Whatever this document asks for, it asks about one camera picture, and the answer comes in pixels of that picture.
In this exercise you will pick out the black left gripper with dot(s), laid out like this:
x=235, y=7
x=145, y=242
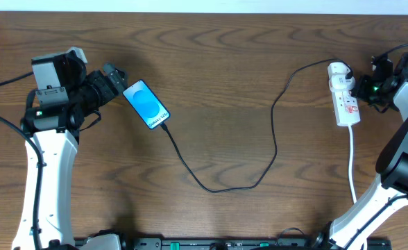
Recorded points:
x=107, y=85

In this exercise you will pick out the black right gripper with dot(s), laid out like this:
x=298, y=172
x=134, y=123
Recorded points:
x=365, y=89

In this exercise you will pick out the blue smartphone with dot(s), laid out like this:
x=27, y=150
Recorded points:
x=146, y=104

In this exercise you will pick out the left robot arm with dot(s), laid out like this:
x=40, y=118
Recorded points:
x=55, y=111

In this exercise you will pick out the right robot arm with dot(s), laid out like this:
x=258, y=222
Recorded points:
x=388, y=192

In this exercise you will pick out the white USB charger adapter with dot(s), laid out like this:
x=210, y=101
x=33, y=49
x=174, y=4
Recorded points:
x=340, y=74

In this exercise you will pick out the white power strip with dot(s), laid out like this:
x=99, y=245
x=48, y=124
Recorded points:
x=345, y=106

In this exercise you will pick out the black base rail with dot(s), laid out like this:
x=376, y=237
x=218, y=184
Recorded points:
x=231, y=244

